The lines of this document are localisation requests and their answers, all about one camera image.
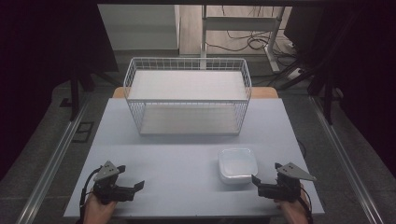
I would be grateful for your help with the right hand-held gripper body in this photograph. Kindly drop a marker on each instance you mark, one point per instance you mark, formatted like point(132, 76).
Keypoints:
point(285, 188)

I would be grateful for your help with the white square dish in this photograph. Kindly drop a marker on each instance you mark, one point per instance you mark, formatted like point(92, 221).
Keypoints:
point(237, 165)

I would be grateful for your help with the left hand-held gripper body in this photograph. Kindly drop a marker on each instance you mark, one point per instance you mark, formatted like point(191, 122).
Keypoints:
point(107, 186)

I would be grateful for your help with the aluminium floor rail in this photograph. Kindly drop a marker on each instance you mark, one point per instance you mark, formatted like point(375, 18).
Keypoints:
point(345, 161)
point(53, 161)

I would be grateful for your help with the white desk frame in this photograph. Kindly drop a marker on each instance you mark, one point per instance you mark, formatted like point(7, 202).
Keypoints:
point(239, 23)

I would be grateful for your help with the person's left hand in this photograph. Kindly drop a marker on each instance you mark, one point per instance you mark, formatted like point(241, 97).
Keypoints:
point(97, 210)

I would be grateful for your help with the white power strip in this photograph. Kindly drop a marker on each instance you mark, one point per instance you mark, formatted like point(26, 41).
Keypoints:
point(294, 73)

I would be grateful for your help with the black metal stand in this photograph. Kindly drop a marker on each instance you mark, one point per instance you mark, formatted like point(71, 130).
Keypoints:
point(327, 99)
point(74, 93)

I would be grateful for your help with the white cabinet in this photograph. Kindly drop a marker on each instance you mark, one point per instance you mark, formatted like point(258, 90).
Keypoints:
point(140, 26)

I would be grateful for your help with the person's right hand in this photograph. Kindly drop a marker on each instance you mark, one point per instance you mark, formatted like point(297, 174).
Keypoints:
point(293, 211)

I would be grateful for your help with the wooden table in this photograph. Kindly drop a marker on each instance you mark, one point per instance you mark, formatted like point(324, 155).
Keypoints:
point(264, 92)

